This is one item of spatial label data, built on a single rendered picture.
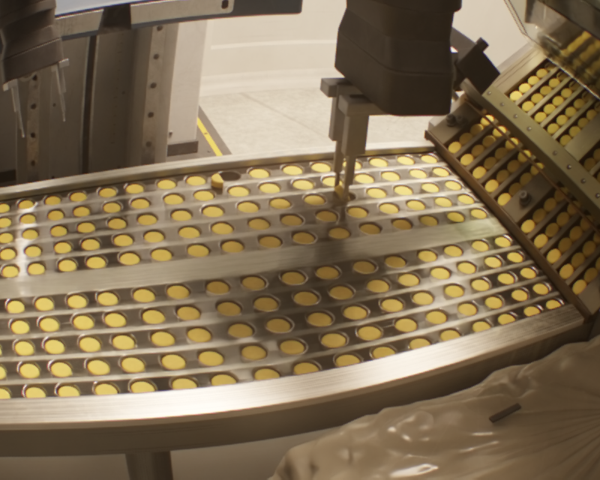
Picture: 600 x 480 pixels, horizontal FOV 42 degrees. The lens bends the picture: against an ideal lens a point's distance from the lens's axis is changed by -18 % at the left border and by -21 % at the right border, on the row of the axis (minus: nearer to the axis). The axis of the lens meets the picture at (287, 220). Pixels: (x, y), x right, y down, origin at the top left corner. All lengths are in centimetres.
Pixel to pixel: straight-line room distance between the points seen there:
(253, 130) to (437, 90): 231
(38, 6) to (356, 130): 45
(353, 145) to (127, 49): 119
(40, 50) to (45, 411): 55
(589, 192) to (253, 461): 27
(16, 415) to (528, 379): 23
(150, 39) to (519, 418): 136
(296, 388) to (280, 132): 241
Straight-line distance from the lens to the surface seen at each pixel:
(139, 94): 166
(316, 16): 313
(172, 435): 37
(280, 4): 145
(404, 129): 292
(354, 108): 48
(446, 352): 41
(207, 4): 141
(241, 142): 270
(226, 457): 55
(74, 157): 174
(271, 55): 308
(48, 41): 86
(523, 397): 36
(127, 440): 37
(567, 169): 50
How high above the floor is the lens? 121
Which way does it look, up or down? 31 degrees down
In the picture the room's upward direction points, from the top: 6 degrees clockwise
